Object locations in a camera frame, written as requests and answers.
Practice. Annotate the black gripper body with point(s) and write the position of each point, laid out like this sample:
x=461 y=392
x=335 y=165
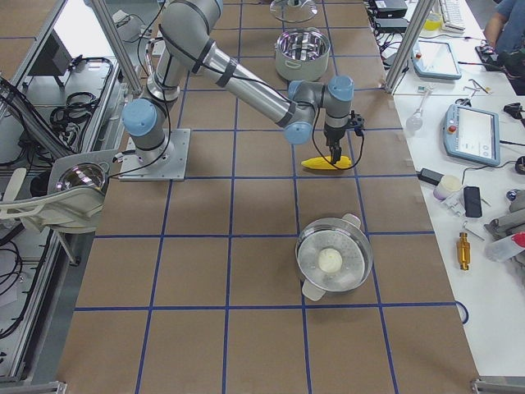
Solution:
x=331 y=139

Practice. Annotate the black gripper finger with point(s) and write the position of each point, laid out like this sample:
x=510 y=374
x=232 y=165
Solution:
x=335 y=155

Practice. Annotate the yellow corn cob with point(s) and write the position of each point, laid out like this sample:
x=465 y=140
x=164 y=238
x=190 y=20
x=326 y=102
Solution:
x=324 y=163

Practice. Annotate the glass pot lid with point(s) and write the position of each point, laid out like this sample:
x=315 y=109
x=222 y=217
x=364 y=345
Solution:
x=293 y=11

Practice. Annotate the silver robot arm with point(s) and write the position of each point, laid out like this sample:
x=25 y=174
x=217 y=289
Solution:
x=186 y=28

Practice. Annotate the pale green cooking pot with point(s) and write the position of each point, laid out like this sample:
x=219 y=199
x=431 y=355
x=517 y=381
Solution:
x=302 y=54

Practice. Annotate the steamer pot with bun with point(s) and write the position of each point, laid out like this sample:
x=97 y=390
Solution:
x=333 y=256

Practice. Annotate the white rice cooker open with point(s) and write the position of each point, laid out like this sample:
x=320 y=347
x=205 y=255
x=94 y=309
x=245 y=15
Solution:
x=73 y=211

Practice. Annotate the black power adapter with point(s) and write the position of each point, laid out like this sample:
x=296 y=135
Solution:
x=429 y=176

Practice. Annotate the teach pendant tablet far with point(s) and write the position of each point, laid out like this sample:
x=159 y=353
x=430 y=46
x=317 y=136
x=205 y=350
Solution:
x=434 y=59

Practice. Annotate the teach pendant tablet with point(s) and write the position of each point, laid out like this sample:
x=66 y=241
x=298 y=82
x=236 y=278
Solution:
x=472 y=134
x=434 y=59

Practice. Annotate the teach pendant tablet near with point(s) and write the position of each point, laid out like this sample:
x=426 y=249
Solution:
x=472 y=134

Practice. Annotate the black smartphone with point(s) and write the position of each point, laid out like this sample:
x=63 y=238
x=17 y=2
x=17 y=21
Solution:
x=472 y=202

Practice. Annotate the gold brass fitting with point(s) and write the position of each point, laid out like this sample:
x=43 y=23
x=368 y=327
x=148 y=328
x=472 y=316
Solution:
x=463 y=251

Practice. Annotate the person in blue shirt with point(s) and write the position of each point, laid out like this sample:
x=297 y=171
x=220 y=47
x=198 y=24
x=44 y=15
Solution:
x=504 y=32

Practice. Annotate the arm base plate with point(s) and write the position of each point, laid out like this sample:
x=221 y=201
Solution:
x=167 y=162

